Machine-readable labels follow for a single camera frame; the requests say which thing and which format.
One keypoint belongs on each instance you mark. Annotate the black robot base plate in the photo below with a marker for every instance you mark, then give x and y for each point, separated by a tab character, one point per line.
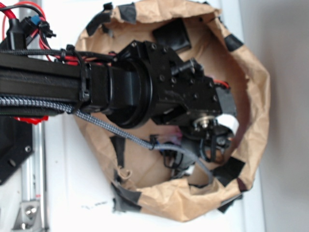
16	145

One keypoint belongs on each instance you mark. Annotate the aluminium extrusion rail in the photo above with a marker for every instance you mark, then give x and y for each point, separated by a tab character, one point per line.
33	175

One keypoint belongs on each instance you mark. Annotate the black square pouch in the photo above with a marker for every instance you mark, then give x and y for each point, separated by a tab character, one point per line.
173	35

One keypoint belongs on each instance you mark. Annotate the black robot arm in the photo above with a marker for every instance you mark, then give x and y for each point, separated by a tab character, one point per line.
145	93

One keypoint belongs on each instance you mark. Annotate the brown paper bag bin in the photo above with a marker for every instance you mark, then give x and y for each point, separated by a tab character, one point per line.
140	182

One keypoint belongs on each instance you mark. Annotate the metal corner bracket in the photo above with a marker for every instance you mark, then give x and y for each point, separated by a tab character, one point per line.
28	218

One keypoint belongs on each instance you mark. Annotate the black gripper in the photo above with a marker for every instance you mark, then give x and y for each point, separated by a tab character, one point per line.
207	140

